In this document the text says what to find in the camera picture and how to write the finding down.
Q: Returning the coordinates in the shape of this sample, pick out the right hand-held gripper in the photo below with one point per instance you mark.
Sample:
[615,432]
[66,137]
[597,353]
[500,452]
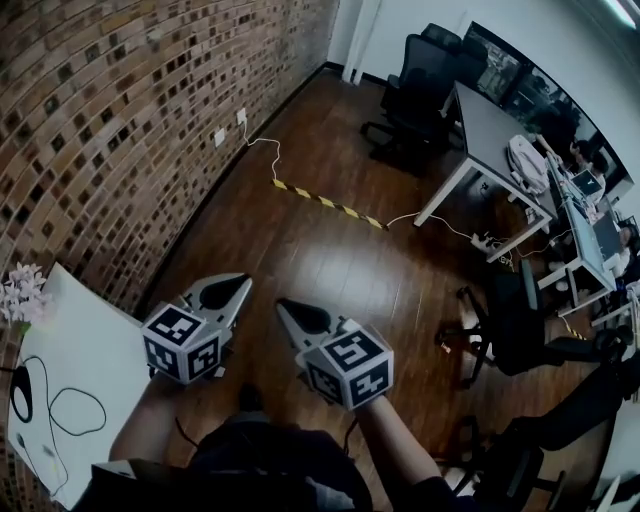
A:
[345,370]

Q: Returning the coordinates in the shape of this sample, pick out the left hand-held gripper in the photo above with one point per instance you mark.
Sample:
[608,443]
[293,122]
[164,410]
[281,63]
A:
[182,345]

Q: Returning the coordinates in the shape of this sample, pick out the black desk lamp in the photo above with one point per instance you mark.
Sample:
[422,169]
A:
[22,376]

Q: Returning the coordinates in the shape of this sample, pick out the person's right forearm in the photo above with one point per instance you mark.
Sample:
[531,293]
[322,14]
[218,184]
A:
[395,445]

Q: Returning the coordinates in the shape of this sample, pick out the person's left forearm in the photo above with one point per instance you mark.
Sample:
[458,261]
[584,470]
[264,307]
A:
[140,420]

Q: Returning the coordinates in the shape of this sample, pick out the grey desk with white legs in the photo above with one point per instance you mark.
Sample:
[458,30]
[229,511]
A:
[490,130]

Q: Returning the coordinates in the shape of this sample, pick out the white desk with monitors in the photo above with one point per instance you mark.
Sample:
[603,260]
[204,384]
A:
[590,250]

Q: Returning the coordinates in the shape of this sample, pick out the person's black shoe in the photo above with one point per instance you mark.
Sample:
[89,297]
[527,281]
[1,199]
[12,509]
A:
[251,397]

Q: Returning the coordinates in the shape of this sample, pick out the white table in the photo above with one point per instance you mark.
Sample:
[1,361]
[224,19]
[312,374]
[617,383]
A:
[100,360]

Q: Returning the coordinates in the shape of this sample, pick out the person's dark clothing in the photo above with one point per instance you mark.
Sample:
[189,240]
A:
[260,470]

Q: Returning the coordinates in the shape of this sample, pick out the pale flowers in white vase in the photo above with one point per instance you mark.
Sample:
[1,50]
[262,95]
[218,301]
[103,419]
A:
[25,295]

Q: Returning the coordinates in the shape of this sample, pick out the white waist box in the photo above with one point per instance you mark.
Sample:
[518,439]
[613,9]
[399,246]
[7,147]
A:
[115,469]

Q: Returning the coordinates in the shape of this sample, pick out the white floor power strip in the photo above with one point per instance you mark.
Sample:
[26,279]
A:
[482,241]

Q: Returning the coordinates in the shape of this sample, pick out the black office chair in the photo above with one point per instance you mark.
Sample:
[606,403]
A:
[415,75]
[515,310]
[575,415]
[472,65]

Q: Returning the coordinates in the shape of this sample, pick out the white backpack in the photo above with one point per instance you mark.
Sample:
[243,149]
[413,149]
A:
[527,160]

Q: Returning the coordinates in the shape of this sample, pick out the dark glass window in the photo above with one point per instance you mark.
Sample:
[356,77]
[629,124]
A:
[500,65]

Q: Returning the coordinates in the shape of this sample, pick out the ceiling strip light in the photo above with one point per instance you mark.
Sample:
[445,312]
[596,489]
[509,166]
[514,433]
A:
[622,11]

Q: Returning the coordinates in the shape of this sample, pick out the white wall socket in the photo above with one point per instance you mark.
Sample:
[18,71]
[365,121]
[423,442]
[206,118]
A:
[220,137]
[242,115]

